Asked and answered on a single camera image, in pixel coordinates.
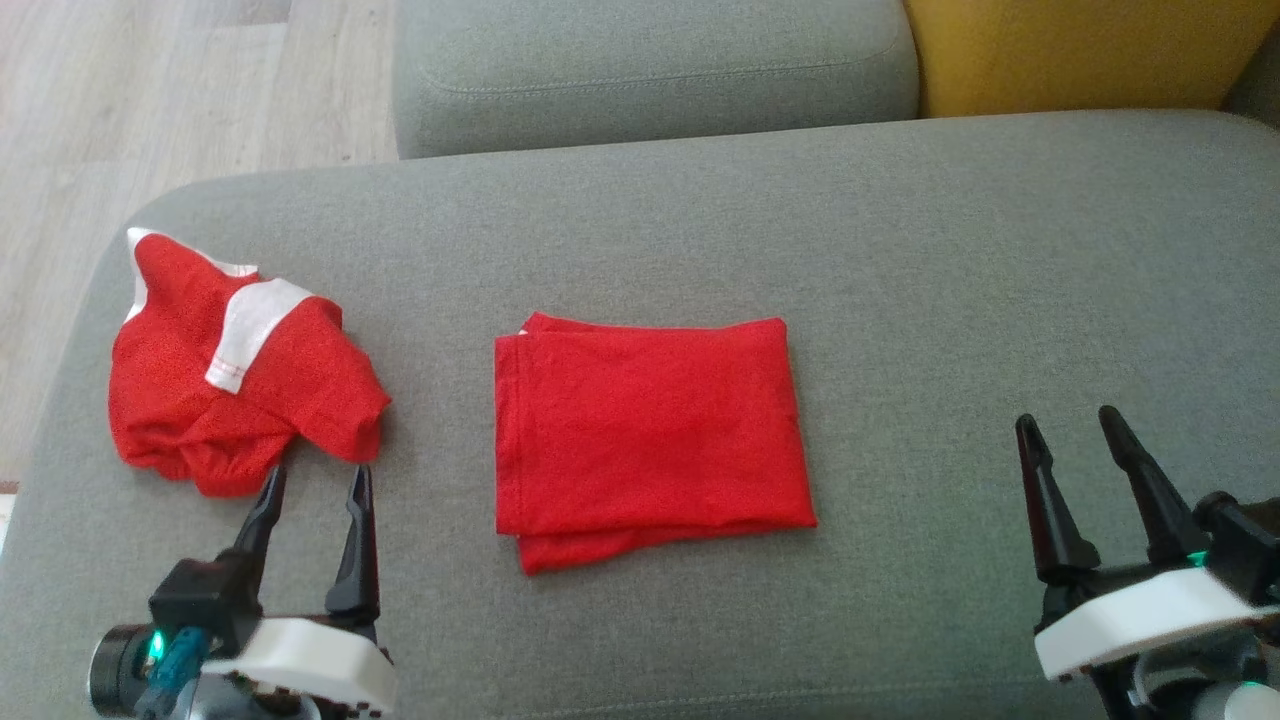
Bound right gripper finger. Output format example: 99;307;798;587
1097;404;1213;569
1014;412;1102;588

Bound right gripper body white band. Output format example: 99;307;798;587
1033;558;1280;685

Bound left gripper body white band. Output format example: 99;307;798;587
198;600;397;717

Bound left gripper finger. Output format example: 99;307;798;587
324;464;382;623
230;464;289;581

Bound red shorts with white stripe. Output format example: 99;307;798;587
108;227;392;499

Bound red basketball jersey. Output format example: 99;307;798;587
493;312;819;577

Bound grey sofa seat cushion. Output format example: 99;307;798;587
0;108;1280;720

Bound yellow cushion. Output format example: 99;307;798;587
903;0;1280;121

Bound grey sofa back cushion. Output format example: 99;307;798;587
392;0;921;159

